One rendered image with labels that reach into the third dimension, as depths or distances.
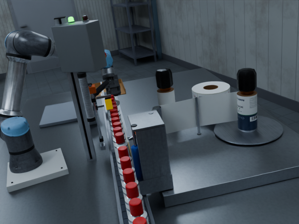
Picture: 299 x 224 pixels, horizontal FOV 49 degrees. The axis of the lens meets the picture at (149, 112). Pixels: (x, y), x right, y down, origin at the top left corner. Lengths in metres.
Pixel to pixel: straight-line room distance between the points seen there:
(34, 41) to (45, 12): 6.11
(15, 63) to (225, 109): 1.02
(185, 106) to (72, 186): 0.61
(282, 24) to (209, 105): 2.54
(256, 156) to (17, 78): 1.15
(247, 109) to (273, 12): 2.64
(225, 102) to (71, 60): 0.72
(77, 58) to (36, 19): 6.35
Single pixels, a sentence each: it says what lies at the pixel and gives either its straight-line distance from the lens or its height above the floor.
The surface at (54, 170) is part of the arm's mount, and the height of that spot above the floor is 0.86.
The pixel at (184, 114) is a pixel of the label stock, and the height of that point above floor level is 0.99.
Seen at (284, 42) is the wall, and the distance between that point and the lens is 3.99.
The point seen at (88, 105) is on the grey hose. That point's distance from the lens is 1.37.
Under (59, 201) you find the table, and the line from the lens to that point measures 1.39.
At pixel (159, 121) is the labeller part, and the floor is 1.14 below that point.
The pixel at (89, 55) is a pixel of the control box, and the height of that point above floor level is 1.35.
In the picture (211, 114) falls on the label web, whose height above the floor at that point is 0.97.
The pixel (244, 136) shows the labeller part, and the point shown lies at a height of 0.89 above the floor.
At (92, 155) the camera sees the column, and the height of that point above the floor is 0.86.
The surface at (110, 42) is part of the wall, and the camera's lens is 8.04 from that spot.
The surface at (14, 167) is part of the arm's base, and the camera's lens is 1.64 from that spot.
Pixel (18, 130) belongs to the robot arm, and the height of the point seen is 1.05.
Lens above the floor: 1.60
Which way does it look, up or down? 22 degrees down
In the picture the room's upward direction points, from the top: 8 degrees counter-clockwise
